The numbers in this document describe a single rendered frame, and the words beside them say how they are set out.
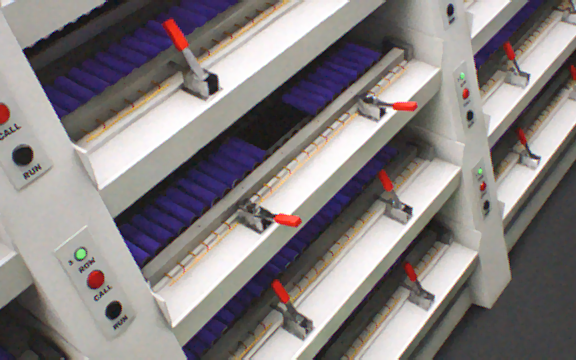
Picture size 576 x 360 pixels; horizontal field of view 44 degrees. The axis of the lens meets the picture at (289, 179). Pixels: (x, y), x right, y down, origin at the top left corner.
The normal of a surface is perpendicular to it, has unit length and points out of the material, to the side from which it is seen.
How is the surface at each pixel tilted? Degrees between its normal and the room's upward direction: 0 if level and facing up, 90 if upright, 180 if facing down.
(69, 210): 90
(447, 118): 90
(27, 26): 107
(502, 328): 0
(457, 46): 90
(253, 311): 17
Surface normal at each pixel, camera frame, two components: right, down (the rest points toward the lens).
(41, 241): 0.73, 0.16
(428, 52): -0.62, 0.57
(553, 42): -0.07, -0.72
